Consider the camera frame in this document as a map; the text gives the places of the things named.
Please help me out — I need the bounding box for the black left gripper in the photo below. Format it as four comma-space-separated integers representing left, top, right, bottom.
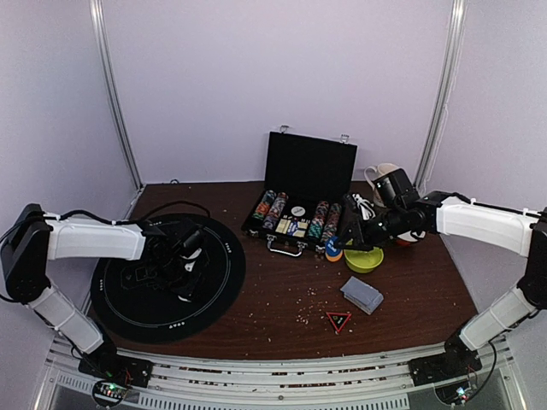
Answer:
151, 255, 204, 301

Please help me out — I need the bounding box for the blue small blind button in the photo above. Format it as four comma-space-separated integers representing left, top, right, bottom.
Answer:
325, 236, 343, 255

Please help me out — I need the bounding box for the clear black round button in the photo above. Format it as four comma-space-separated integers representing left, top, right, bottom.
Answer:
176, 290, 192, 303

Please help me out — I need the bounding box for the black poker chip case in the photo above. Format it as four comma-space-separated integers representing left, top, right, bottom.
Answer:
241, 132, 357, 257

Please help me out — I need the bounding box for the orange round button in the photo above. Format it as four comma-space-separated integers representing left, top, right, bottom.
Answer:
325, 249, 344, 262

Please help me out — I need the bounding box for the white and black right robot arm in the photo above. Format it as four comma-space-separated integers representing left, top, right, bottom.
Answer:
335, 168, 546, 386

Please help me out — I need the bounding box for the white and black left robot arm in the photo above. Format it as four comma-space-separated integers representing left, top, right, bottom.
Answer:
1, 203, 205, 386

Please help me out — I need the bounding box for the blue texas holdem card deck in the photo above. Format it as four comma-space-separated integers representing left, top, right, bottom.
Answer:
286, 220, 299, 236

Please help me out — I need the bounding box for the yellow-green bowl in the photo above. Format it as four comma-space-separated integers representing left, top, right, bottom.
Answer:
344, 247, 384, 273

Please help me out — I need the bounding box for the round black poker mat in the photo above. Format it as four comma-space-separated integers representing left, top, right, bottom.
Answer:
91, 214, 246, 344

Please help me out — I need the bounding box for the right outer poker chip row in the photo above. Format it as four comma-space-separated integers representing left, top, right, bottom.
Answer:
320, 203, 343, 243

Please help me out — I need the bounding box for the white and orange bowl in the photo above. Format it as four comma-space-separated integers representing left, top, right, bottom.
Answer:
396, 231, 426, 246

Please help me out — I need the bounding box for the grey card deck box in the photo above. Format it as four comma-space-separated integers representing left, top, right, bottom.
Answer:
340, 277, 384, 315

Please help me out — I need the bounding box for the white dealer button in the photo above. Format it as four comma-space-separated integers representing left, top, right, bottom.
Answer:
291, 206, 306, 217

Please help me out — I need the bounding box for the cream patterned mug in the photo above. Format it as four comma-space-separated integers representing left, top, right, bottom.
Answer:
363, 163, 399, 208

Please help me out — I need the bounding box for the cream card deck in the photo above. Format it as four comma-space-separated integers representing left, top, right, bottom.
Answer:
275, 219, 291, 234

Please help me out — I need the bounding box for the red and black triangle card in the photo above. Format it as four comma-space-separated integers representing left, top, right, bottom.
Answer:
326, 312, 351, 334

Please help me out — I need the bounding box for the left inner poker chip row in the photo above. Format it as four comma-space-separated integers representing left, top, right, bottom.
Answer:
262, 192, 288, 230

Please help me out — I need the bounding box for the left outer poker chip row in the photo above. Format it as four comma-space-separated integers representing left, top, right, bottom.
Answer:
252, 190, 277, 220

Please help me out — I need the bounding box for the left green circuit board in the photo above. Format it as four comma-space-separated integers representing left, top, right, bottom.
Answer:
91, 380, 131, 407

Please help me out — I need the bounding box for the green circuit board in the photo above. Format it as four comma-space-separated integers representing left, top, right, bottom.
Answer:
444, 384, 477, 406
91, 380, 131, 407

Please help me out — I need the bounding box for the right green circuit board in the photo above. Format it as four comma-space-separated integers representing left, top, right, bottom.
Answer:
444, 384, 477, 406

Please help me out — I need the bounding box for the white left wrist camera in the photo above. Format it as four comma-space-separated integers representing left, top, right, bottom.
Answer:
181, 248, 203, 272

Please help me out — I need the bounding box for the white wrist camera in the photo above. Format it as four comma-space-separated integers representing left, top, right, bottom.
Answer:
181, 248, 203, 272
350, 193, 376, 220

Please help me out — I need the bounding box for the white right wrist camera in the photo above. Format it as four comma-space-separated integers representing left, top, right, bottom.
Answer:
350, 193, 376, 220

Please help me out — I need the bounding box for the aluminium front rail base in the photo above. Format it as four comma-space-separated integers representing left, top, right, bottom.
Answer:
36, 335, 525, 410

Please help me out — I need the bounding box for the left aluminium frame post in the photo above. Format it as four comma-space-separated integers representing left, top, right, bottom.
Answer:
88, 0, 144, 191

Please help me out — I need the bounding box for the aluminium frame post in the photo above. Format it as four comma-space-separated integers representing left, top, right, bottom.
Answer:
415, 0, 468, 193
88, 0, 144, 191

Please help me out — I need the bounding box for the right aluminium frame post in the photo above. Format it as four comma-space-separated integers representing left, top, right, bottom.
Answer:
415, 0, 468, 193

